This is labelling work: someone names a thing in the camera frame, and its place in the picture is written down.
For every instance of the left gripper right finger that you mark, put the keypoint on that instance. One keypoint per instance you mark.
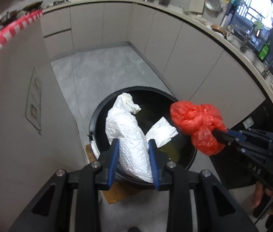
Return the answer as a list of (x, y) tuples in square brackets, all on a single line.
[(216, 208)]

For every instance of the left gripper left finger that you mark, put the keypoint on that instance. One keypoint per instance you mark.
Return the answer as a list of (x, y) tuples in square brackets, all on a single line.
[(50, 209)]

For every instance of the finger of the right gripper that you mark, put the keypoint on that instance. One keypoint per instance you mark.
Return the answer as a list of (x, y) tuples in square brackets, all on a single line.
[(226, 137), (250, 134)]

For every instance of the orange plastic bag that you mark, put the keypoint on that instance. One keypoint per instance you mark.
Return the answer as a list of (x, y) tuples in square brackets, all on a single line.
[(198, 121)]

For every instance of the yellow towel cloth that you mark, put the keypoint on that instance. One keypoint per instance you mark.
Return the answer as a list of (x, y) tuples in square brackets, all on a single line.
[(157, 127)]

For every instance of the white paper towel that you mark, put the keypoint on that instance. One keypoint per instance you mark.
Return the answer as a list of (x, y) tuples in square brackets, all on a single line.
[(121, 123)]

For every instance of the kitchen faucet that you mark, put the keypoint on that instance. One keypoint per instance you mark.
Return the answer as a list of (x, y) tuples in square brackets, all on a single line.
[(244, 36)]

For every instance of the black plastic bucket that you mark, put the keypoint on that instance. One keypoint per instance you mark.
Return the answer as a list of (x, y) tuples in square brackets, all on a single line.
[(150, 98)]

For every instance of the green dish soap bottle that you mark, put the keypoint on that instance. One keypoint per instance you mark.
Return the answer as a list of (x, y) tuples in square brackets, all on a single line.
[(264, 51)]

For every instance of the steel sink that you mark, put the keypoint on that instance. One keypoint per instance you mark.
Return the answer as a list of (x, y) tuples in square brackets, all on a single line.
[(265, 68)]

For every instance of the brown pot in sink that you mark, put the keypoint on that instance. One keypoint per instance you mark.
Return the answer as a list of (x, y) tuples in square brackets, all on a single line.
[(219, 29)]

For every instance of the round metal strainer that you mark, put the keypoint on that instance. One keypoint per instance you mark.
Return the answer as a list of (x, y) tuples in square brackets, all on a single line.
[(213, 5)]

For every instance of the white cutting board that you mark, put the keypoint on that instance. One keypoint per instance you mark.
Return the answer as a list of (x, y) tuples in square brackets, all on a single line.
[(196, 6)]

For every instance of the red checkered tablecloth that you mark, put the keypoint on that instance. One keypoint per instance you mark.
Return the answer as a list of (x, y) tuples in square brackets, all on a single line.
[(7, 33)]

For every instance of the pot with lid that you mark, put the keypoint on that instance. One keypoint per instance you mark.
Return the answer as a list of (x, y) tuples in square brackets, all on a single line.
[(9, 17)]

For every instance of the gas stove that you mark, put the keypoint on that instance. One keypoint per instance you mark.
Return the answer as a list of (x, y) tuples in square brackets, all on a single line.
[(60, 2)]

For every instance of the black wok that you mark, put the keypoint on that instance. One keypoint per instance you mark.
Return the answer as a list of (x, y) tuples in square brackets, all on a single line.
[(33, 6)]

